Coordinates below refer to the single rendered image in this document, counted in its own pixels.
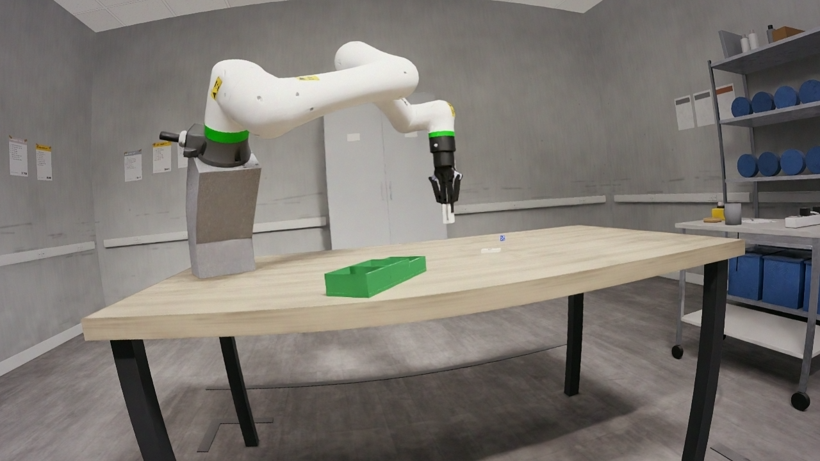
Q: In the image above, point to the green rack of labelled bins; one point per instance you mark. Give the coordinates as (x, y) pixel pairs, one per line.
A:
(363, 280)

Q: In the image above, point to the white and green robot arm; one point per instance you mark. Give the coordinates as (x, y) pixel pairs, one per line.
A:
(243, 98)

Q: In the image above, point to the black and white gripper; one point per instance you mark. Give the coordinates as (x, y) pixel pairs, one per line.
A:
(444, 171)

